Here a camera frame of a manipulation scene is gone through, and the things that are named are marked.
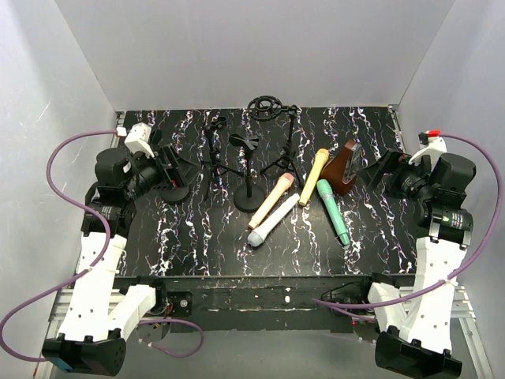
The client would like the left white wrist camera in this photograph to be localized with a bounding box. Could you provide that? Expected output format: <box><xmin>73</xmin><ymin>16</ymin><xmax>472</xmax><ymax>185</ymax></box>
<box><xmin>124</xmin><ymin>122</ymin><xmax>155</xmax><ymax>158</ymax></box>

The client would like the yellow microphone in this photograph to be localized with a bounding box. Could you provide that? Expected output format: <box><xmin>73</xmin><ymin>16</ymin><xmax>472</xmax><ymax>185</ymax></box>
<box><xmin>299</xmin><ymin>148</ymin><xmax>329</xmax><ymax>207</ymax></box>

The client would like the black round base stand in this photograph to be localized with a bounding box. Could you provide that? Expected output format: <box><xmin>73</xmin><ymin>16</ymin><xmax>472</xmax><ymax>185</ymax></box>
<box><xmin>159</xmin><ymin>186</ymin><xmax>190</xmax><ymax>205</ymax></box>
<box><xmin>229</xmin><ymin>133</ymin><xmax>265</xmax><ymax>213</ymax></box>

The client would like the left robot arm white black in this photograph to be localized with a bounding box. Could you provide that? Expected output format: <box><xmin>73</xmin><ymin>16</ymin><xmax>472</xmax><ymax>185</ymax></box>
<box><xmin>42</xmin><ymin>122</ymin><xmax>189</xmax><ymax>377</ymax></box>

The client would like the green microphone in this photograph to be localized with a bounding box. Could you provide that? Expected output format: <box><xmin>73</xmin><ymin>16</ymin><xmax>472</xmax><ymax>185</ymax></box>
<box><xmin>316</xmin><ymin>179</ymin><xmax>350</xmax><ymax>246</ymax></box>

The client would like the black shock mount tripod stand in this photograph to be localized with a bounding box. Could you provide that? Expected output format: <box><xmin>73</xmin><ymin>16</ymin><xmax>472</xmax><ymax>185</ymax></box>
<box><xmin>246</xmin><ymin>94</ymin><xmax>304</xmax><ymax>190</ymax></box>

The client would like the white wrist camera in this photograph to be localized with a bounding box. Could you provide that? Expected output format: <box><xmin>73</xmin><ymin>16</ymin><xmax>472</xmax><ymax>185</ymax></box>
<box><xmin>124</xmin><ymin>122</ymin><xmax>155</xmax><ymax>158</ymax></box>
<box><xmin>409</xmin><ymin>129</ymin><xmax>447</xmax><ymax>166</ymax></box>

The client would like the pink microphone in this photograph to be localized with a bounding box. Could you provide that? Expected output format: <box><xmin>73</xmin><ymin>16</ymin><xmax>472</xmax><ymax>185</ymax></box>
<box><xmin>248</xmin><ymin>173</ymin><xmax>294</xmax><ymax>230</ymax></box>

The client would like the white microphone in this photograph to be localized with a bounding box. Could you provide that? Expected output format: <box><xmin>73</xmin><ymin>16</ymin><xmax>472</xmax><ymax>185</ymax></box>
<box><xmin>247</xmin><ymin>193</ymin><xmax>300</xmax><ymax>248</ymax></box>

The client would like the brown wooden metronome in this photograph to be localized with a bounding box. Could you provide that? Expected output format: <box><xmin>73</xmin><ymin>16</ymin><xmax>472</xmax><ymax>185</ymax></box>
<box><xmin>320</xmin><ymin>140</ymin><xmax>361</xmax><ymax>196</ymax></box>

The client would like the black tripod clip stand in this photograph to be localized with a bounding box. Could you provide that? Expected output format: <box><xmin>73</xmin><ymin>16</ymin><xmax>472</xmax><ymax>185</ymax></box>
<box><xmin>200</xmin><ymin>116</ymin><xmax>245</xmax><ymax>200</ymax></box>

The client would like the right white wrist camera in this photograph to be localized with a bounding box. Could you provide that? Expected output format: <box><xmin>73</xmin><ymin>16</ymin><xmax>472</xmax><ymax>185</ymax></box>
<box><xmin>409</xmin><ymin>129</ymin><xmax>447</xmax><ymax>166</ymax></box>

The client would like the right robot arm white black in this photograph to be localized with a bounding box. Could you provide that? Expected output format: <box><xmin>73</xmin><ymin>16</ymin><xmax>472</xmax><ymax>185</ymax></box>
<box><xmin>359</xmin><ymin>150</ymin><xmax>477</xmax><ymax>378</ymax></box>

